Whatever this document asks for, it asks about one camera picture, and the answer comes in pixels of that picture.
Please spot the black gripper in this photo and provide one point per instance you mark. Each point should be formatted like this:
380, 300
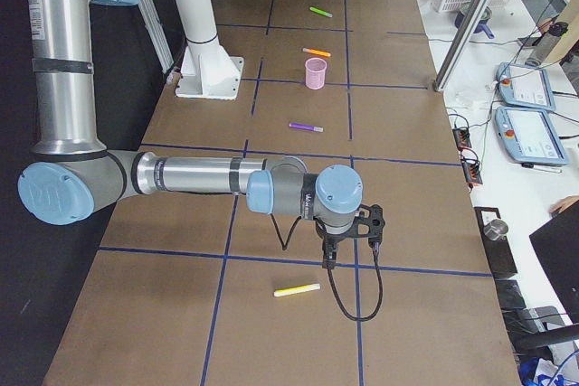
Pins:
333, 239

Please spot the yellow highlighter pen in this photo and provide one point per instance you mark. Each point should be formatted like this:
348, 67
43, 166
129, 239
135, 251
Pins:
291, 291

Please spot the purple highlighter pen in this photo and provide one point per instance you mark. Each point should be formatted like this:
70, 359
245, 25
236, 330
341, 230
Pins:
306, 127

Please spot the orange highlighter pen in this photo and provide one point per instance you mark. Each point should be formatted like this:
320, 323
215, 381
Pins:
316, 52

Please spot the green highlighter pen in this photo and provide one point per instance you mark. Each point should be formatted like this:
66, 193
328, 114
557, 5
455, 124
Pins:
321, 12

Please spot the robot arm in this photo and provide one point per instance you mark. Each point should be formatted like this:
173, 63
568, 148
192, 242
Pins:
76, 175

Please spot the pink mesh pen holder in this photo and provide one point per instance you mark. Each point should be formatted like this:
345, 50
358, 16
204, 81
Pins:
315, 73

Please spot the near orange usb hub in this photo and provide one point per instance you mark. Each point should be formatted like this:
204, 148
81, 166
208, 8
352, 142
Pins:
471, 170

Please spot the orange usb hub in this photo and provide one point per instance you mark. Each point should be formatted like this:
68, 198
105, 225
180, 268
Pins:
462, 137
471, 170

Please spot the small metal cup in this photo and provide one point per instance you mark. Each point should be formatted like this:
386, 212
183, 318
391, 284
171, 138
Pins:
495, 229

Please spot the far orange usb hub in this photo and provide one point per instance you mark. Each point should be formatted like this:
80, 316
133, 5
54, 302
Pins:
462, 137

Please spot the black box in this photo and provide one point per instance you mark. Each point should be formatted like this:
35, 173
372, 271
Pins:
499, 256

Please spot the near teach pendant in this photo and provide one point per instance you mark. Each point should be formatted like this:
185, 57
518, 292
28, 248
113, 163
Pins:
529, 136

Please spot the teach pendant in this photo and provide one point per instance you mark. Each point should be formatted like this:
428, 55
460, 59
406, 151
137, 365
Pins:
529, 136
526, 87

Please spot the black monitor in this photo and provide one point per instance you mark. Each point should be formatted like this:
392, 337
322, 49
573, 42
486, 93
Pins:
556, 248

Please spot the far teach pendant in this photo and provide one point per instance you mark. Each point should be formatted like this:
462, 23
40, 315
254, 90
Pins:
526, 87

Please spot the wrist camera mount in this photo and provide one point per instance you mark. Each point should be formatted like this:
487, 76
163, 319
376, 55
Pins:
370, 224

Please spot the aluminium frame post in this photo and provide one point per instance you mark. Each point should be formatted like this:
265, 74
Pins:
459, 43

